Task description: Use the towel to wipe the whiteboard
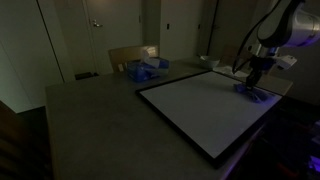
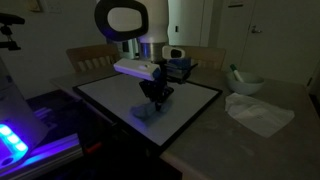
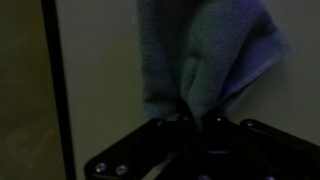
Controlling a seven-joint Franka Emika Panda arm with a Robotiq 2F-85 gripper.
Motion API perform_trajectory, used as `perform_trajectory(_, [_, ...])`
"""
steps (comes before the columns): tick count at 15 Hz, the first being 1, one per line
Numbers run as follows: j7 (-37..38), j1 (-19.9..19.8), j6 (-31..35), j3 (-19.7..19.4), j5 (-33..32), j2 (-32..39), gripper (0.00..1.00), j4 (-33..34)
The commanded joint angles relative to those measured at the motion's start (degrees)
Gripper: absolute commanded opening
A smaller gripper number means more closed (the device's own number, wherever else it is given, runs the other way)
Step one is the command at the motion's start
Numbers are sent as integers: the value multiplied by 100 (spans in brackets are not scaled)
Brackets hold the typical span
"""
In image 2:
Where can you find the wooden slat-back chair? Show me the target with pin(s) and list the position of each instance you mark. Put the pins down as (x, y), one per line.
(93, 53)
(210, 55)

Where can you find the blue tissue box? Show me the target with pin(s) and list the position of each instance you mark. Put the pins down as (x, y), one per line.
(182, 63)

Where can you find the small dark wall switch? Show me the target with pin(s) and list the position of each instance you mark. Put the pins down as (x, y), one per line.
(176, 28)

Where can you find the white crumpled cloth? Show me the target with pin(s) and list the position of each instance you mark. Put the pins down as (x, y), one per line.
(260, 115)

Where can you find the blue microfiber towel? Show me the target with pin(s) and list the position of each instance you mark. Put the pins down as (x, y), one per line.
(143, 111)

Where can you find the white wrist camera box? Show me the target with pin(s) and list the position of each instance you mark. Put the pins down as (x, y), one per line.
(136, 69)

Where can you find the black framed whiteboard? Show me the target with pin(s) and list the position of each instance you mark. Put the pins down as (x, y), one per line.
(110, 93)

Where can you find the pale green bowl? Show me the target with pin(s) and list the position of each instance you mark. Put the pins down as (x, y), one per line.
(248, 87)

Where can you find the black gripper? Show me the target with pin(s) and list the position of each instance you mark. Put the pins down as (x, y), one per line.
(160, 85)

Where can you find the small wall sign plate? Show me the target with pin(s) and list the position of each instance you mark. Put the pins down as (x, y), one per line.
(235, 3)

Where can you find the dark hanging kitchen towel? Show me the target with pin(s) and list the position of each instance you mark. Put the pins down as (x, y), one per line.
(125, 46)

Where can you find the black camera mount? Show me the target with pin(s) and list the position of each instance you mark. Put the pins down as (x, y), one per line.
(10, 19)

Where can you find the white room door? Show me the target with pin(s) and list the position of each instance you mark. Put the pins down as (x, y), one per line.
(286, 50)

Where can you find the green capped marker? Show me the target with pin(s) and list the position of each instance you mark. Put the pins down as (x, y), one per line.
(236, 72)

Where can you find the aluminium mounting rail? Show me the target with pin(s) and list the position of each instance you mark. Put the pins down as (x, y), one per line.
(63, 146)

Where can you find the white kitchen cabinets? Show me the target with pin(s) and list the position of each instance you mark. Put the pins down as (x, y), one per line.
(116, 45)

